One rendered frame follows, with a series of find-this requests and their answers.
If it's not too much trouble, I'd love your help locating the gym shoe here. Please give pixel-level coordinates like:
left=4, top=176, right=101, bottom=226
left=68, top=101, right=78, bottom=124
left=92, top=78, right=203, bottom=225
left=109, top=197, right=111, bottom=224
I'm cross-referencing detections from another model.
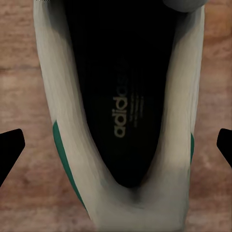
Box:
left=33, top=0, right=208, bottom=232

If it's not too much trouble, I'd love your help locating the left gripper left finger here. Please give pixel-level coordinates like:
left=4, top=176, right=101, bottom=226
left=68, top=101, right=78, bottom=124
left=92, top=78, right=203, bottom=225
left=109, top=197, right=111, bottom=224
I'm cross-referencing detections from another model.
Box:
left=0, top=129, right=25, bottom=186

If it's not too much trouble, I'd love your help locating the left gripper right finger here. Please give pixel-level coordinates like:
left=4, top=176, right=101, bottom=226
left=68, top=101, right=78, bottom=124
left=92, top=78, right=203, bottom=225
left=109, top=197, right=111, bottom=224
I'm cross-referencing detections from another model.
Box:
left=217, top=128, right=232, bottom=167

